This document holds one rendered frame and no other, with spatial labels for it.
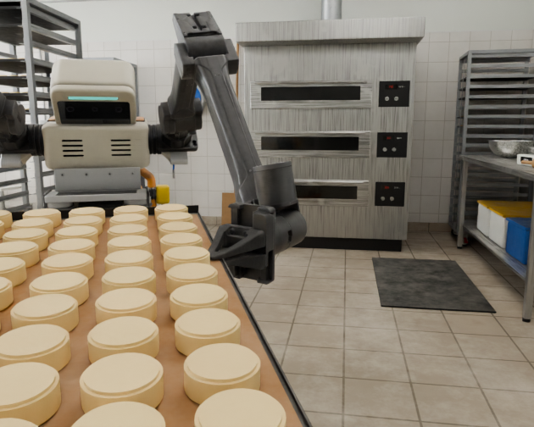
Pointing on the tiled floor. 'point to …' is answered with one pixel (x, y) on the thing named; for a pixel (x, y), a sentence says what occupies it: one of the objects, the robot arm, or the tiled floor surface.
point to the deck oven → (337, 121)
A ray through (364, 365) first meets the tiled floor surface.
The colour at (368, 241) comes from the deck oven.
